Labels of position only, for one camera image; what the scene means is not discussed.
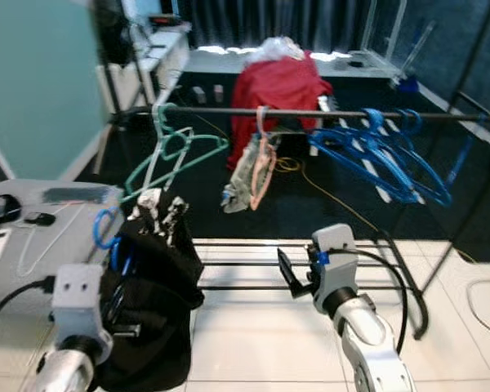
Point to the white plastic bag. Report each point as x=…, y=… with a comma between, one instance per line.
x=278, y=49

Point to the black white-printed t-shirt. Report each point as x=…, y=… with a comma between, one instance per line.
x=163, y=294

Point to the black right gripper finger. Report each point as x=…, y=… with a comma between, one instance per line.
x=302, y=278
x=289, y=273

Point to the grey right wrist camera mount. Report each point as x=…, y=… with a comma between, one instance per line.
x=336, y=269

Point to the red cloth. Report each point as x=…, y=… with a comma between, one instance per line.
x=278, y=86

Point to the dark curtain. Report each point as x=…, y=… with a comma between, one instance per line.
x=245, y=20

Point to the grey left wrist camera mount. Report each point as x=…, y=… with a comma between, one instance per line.
x=80, y=302

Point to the black bag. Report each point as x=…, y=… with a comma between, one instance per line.
x=2, y=211

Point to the green plastic hanger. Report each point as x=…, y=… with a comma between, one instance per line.
x=160, y=118

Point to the black backpack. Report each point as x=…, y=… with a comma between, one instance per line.
x=113, y=28

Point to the small black device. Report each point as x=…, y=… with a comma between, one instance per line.
x=39, y=219

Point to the white cabinet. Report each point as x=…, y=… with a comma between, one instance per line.
x=122, y=86

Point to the dark carpet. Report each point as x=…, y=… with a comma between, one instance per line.
x=229, y=229

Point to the pink plastic hanger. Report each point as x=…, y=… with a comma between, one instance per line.
x=265, y=167

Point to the white low shelf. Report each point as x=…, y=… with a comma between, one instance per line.
x=212, y=64

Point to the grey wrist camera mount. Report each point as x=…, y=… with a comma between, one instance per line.
x=80, y=302
x=336, y=269

